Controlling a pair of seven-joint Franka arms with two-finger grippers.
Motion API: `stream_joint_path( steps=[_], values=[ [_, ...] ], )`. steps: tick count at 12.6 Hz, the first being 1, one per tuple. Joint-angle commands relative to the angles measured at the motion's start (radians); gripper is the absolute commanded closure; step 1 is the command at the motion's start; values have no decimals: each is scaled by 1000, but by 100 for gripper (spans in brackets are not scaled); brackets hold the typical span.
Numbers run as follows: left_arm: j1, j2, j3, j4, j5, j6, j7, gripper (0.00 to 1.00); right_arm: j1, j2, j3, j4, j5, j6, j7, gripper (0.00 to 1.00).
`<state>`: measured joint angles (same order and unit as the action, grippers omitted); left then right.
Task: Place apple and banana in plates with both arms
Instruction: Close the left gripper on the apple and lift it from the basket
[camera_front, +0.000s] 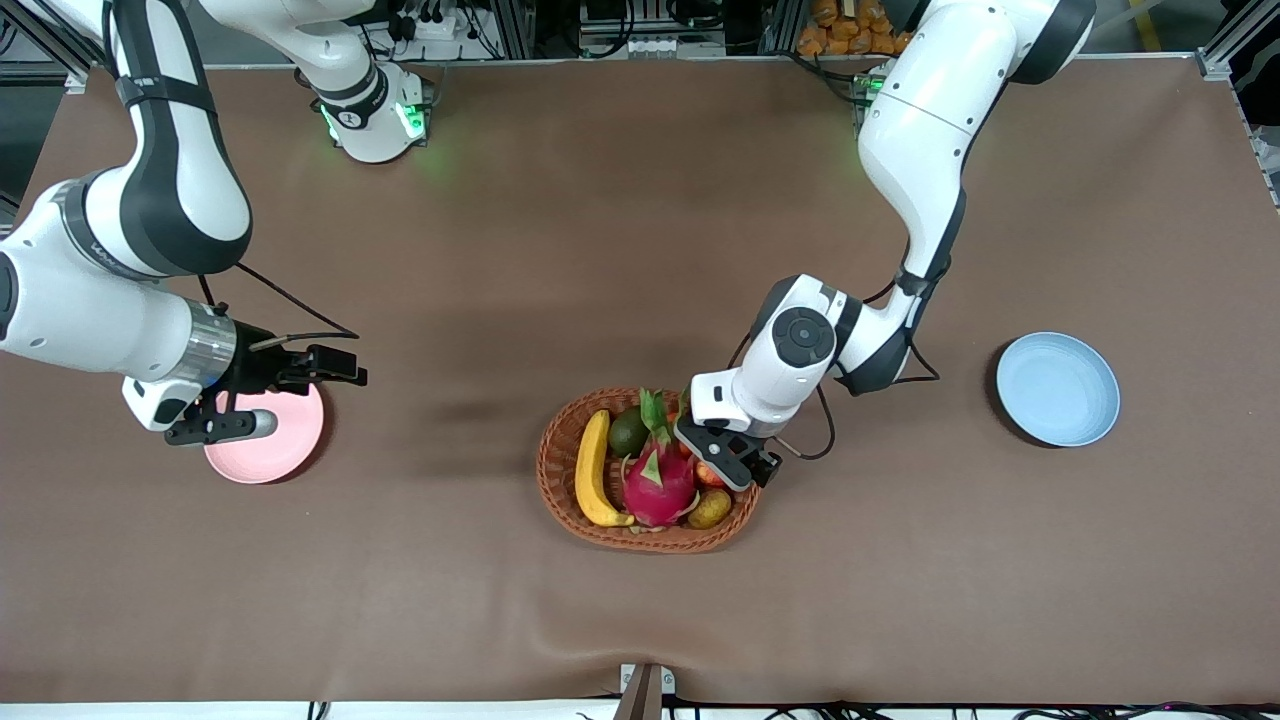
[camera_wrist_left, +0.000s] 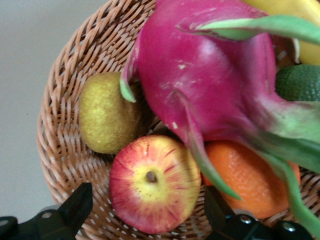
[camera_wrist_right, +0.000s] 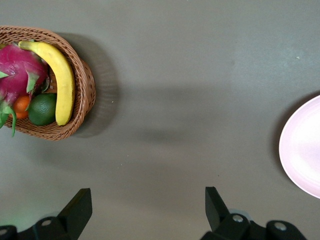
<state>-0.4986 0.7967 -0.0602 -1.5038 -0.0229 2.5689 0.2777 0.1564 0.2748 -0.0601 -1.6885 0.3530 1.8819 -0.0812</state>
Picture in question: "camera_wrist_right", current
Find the small yellowish brown fruit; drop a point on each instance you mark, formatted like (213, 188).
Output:
(1, 46)

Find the yellow banana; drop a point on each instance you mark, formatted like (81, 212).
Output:
(63, 87)

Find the large table cover mat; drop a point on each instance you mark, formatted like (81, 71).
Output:
(175, 62)

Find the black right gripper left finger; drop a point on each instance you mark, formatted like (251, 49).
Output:
(80, 212)

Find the round pink plate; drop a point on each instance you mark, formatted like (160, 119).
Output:
(302, 150)

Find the magenta dragon fruit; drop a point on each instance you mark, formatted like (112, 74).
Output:
(17, 70)

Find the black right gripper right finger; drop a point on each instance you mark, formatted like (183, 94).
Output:
(215, 212)

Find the brown woven wicker basket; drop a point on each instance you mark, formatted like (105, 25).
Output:
(82, 82)

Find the orange carrot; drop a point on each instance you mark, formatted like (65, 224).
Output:
(21, 105)

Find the dark green avocado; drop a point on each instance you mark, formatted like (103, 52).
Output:
(42, 110)

